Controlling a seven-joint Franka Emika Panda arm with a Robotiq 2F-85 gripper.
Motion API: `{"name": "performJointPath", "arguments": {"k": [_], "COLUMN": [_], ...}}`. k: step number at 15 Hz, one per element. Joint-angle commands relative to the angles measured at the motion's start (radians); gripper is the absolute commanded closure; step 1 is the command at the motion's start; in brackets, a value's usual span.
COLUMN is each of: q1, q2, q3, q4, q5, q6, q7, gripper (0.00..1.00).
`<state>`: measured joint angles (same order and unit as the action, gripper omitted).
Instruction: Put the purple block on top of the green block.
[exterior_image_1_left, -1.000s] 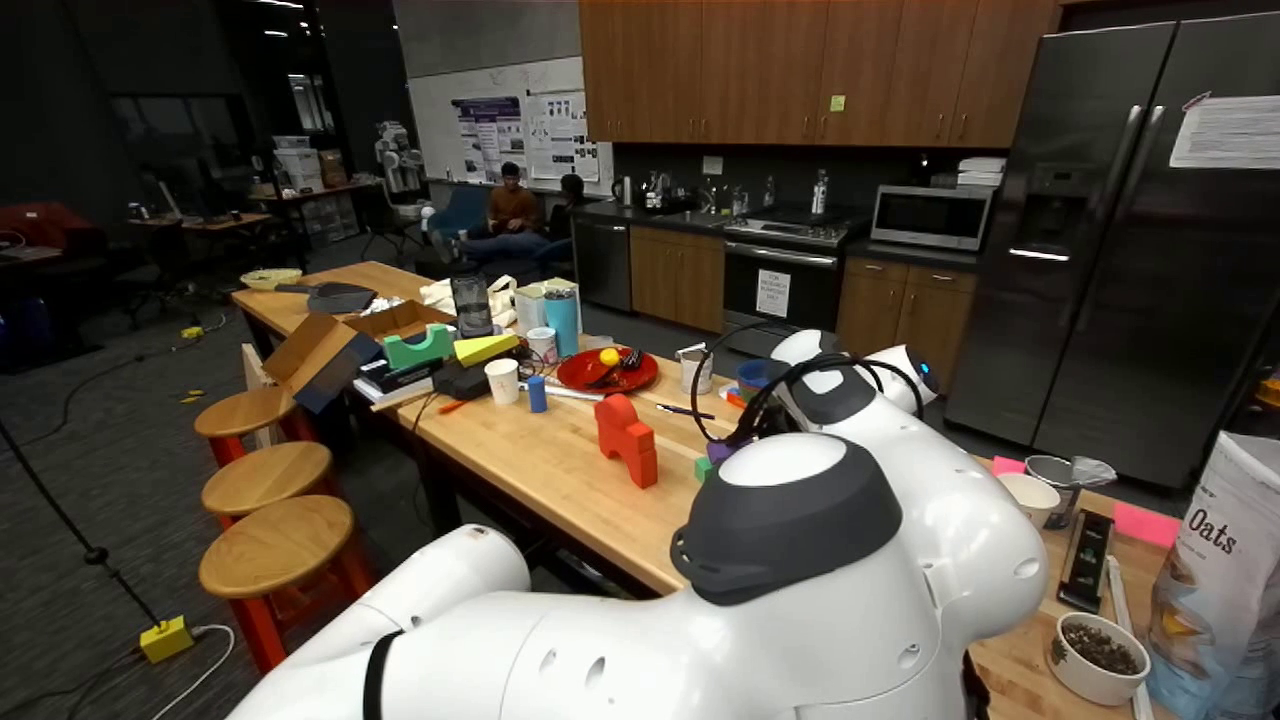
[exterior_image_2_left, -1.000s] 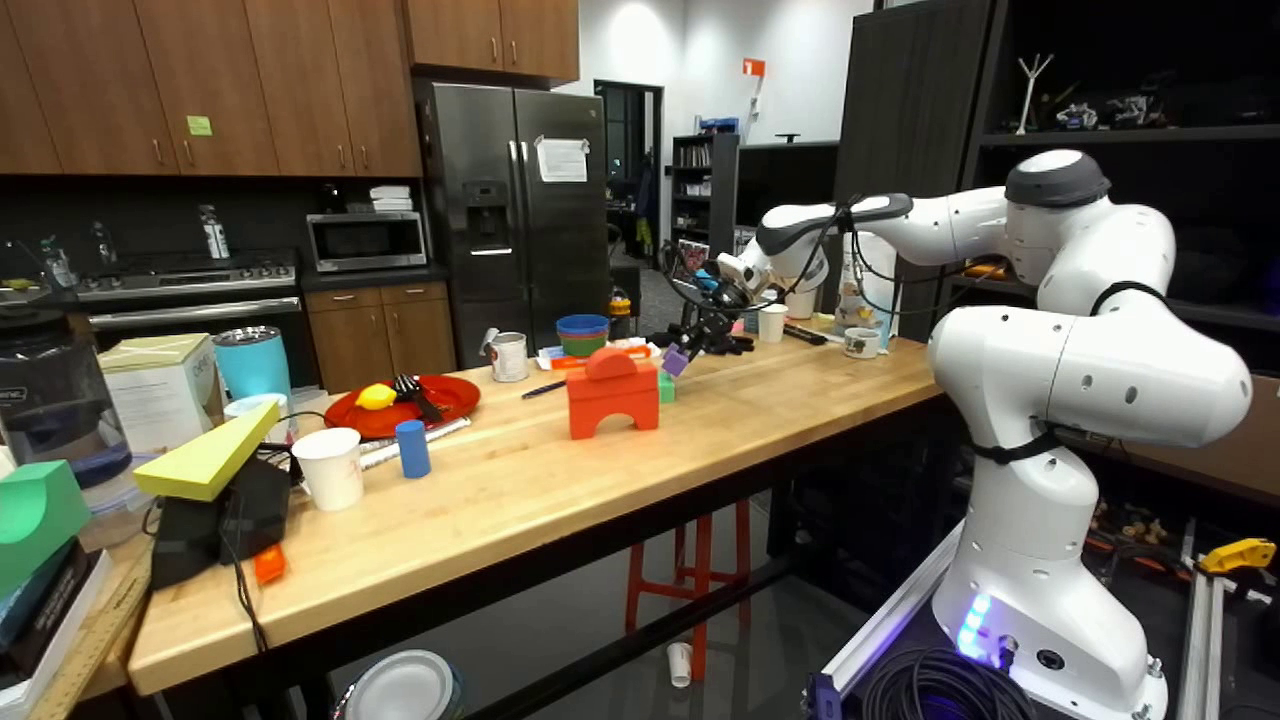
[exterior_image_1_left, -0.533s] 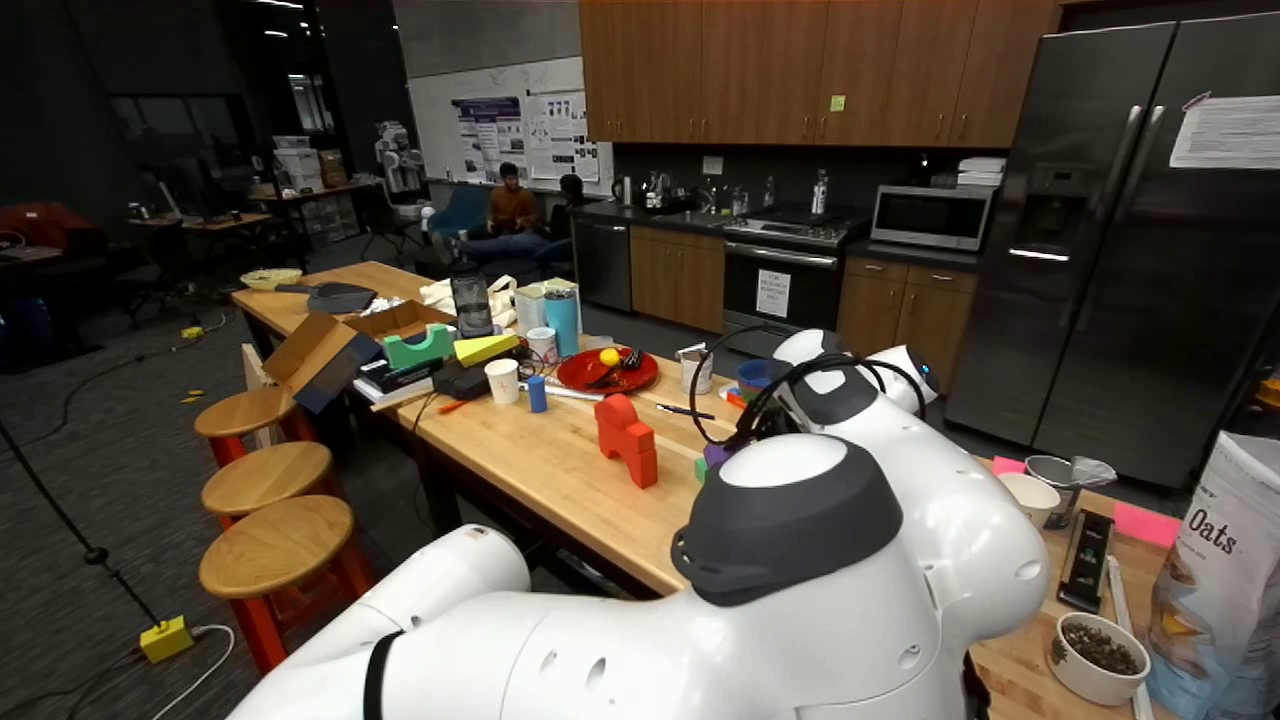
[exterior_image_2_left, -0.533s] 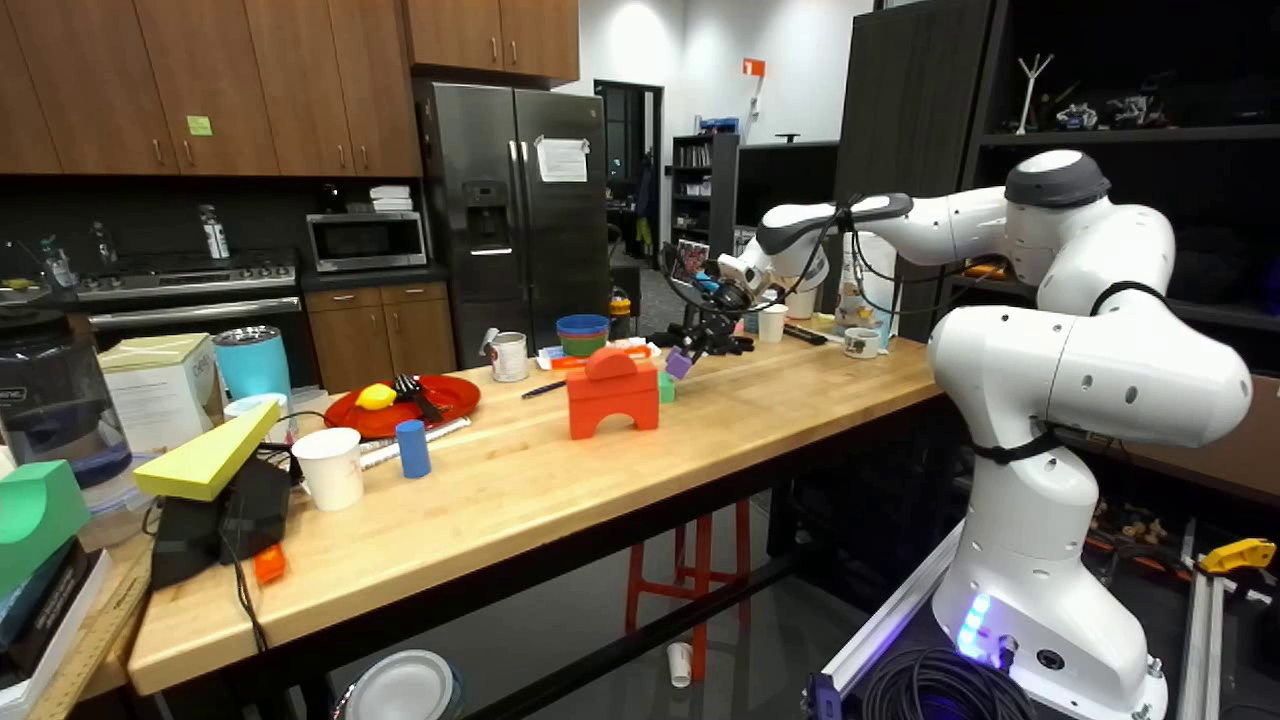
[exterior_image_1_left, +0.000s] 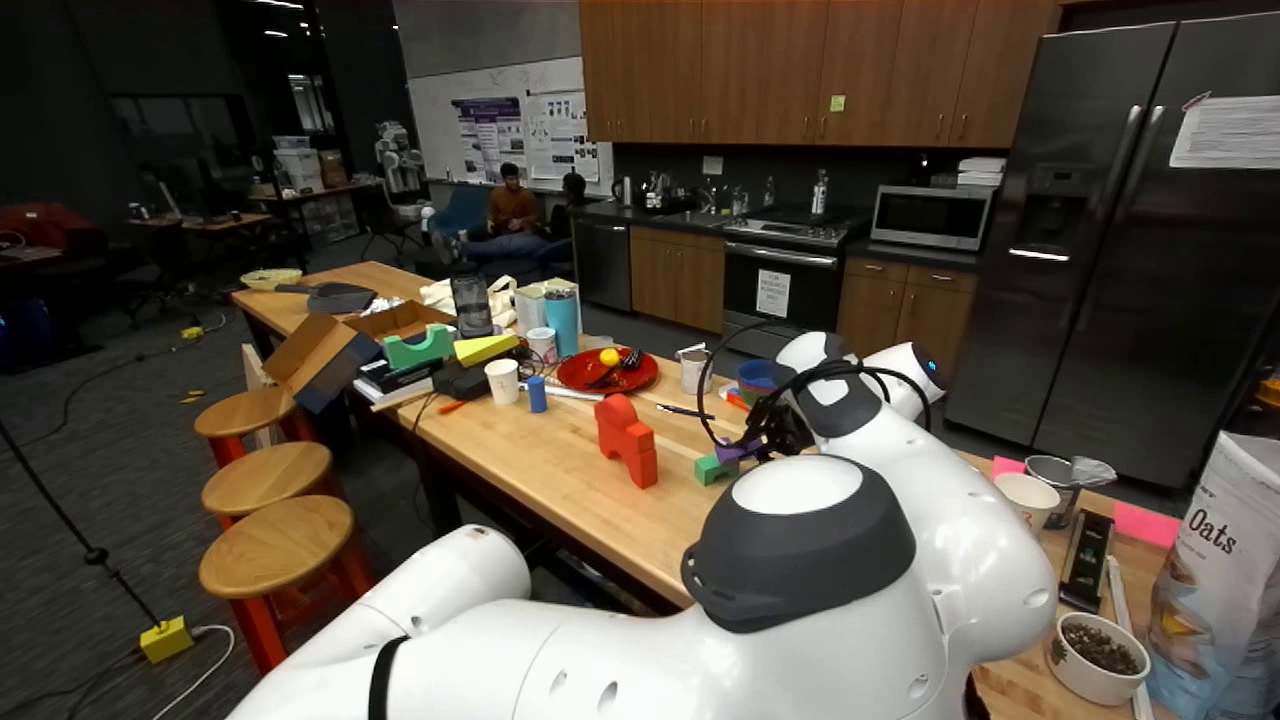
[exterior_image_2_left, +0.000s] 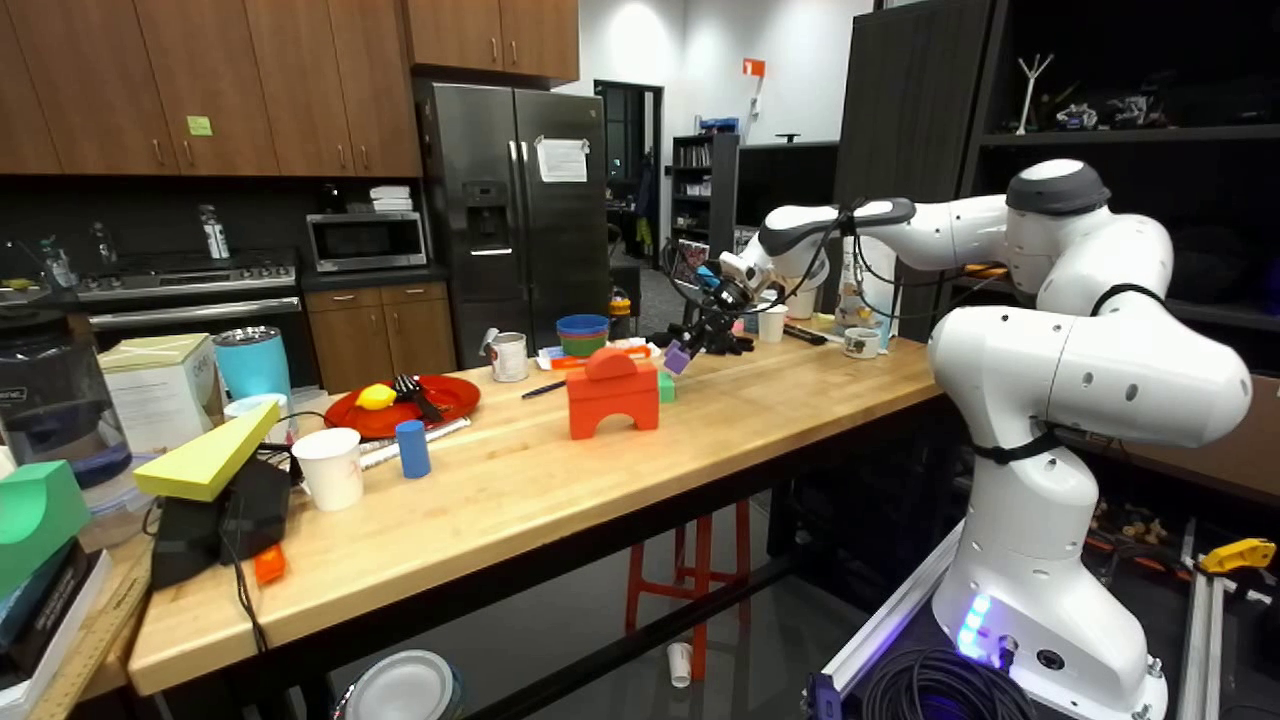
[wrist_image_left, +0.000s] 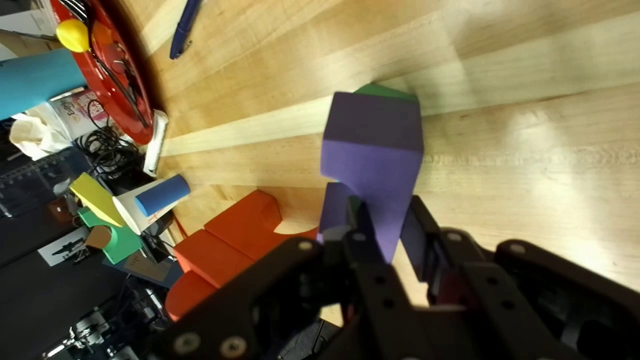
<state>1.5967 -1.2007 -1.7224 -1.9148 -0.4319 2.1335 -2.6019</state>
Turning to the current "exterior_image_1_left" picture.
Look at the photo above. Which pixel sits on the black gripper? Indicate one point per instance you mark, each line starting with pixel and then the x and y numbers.
pixel 780 428

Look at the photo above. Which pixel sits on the purple block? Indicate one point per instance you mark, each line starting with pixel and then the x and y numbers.
pixel 730 456

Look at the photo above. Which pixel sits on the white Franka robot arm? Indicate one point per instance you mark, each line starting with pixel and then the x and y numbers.
pixel 800 642

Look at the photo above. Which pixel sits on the small green block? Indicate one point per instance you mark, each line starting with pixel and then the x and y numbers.
pixel 711 471

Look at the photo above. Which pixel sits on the orange arch block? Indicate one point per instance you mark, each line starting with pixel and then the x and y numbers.
pixel 626 440

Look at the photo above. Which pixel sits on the blue cylinder block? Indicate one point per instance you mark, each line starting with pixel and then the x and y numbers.
pixel 537 393

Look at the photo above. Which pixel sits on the yellow wedge block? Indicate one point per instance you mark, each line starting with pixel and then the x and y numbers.
pixel 484 350

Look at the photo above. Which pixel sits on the large green foam block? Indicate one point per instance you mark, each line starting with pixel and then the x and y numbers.
pixel 423 350

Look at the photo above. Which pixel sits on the blue bowl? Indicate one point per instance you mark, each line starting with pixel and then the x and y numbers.
pixel 763 381

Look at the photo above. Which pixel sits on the clear glass mug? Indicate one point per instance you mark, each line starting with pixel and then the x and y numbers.
pixel 688 368

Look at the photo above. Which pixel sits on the small white paper sign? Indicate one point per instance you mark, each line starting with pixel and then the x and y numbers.
pixel 774 292

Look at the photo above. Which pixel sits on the yellow lemon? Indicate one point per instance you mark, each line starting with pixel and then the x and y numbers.
pixel 609 357

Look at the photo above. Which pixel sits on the black oven range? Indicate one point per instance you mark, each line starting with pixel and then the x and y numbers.
pixel 812 287

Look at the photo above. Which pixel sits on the red plate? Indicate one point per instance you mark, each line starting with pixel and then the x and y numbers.
pixel 580 374

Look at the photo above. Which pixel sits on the wooden base cabinet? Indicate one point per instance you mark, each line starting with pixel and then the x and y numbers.
pixel 675 275
pixel 921 315

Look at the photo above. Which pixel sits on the white labelled tub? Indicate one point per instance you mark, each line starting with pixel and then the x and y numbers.
pixel 540 350

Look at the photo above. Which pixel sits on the black dishwasher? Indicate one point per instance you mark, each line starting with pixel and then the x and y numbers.
pixel 600 262

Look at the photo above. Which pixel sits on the white bottle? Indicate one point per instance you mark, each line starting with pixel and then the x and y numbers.
pixel 817 199

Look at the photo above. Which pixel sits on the small pink sponge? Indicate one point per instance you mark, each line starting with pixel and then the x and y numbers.
pixel 1011 464

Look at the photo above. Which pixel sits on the black bag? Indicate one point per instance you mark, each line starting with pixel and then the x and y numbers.
pixel 460 381

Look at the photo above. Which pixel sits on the plain white paper cup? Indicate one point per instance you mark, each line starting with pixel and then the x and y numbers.
pixel 1034 497

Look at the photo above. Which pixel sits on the orange tool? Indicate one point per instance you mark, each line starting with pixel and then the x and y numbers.
pixel 453 407

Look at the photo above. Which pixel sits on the silver microwave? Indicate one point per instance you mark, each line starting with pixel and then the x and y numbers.
pixel 926 216

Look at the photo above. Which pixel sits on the seated person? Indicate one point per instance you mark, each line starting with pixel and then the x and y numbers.
pixel 512 210

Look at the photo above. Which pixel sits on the grey metal bowl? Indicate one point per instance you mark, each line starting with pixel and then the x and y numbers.
pixel 1087 475

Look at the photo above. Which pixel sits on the stack of books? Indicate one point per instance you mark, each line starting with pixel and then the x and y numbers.
pixel 392 384

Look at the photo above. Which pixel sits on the black snack bar packet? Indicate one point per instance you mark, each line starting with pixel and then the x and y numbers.
pixel 1087 563

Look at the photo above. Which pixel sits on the green sticky note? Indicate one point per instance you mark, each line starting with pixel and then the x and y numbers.
pixel 837 101

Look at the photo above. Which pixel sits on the white folded towel stack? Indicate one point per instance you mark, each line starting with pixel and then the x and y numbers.
pixel 981 175

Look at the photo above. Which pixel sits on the whiteboard with posters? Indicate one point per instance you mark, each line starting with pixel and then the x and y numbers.
pixel 535 121

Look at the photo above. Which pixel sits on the white plastic spoon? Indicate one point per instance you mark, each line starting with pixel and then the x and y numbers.
pixel 1118 594

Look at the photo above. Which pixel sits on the pink flat pad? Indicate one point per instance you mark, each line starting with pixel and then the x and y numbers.
pixel 1144 524

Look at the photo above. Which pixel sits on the white bowl of dark food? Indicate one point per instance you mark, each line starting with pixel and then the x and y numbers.
pixel 1101 652

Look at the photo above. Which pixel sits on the stainless steel refrigerator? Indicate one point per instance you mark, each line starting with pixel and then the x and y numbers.
pixel 1132 306

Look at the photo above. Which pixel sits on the black round pan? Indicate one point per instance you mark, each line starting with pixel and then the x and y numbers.
pixel 342 296

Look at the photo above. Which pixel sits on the open cardboard box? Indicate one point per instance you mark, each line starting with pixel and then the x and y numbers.
pixel 314 350

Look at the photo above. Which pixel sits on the round wooden stool red legs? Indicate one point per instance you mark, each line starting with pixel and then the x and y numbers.
pixel 272 545
pixel 240 408
pixel 261 475

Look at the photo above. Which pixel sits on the white oats bag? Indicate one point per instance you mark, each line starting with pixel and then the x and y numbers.
pixel 1220 572

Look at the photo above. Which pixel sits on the pale yellow plate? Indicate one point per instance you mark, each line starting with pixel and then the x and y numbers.
pixel 268 279

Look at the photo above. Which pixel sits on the white paper sheet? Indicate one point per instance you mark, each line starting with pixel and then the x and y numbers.
pixel 1226 135

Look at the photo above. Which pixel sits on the yellow power box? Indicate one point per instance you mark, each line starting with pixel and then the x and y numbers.
pixel 167 637

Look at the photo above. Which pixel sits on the red bag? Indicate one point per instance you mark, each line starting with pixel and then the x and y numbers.
pixel 45 223

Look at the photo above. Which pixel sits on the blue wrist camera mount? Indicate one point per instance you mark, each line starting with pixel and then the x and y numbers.
pixel 928 367

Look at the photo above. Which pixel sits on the wide wooden wall cabinets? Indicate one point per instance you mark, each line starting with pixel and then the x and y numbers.
pixel 800 65

